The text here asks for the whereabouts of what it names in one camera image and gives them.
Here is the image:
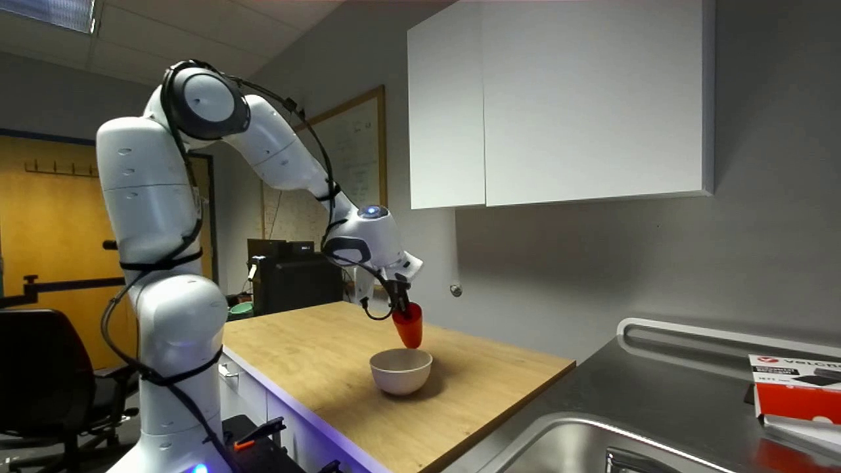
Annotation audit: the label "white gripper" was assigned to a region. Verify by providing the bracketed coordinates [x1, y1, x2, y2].
[383, 247, 426, 311]

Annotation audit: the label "red plastic cup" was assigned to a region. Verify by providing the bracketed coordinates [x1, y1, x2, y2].
[389, 301, 426, 353]

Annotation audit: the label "white ceramic bowl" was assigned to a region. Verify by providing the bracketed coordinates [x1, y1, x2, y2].
[368, 348, 437, 399]

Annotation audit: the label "black equipment box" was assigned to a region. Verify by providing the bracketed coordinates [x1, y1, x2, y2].
[245, 236, 347, 319]

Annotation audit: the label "wood framed whiteboard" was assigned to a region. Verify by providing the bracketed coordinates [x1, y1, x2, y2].
[299, 82, 391, 214]

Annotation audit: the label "black device with red part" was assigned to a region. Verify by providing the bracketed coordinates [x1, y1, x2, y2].
[221, 412, 296, 473]

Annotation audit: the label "stainless steel sink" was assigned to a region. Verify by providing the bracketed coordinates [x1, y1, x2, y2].
[488, 411, 772, 473]

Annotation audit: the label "orange wooden door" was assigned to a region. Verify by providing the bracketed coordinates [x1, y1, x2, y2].
[0, 128, 217, 377]

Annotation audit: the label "black office chair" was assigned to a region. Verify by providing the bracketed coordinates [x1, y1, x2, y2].
[0, 304, 126, 457]

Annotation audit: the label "red and white cardboard box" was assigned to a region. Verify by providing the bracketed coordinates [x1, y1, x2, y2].
[747, 350, 841, 435]

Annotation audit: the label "ceiling light panel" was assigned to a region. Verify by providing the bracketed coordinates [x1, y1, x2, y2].
[0, 0, 100, 36]

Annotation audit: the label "white wall cabinet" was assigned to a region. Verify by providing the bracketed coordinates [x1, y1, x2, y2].
[404, 0, 716, 214]

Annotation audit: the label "steel counter rail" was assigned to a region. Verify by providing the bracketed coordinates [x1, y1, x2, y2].
[614, 315, 841, 381]

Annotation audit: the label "wall coat hook rail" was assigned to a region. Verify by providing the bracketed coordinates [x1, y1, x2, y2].
[21, 155, 100, 178]

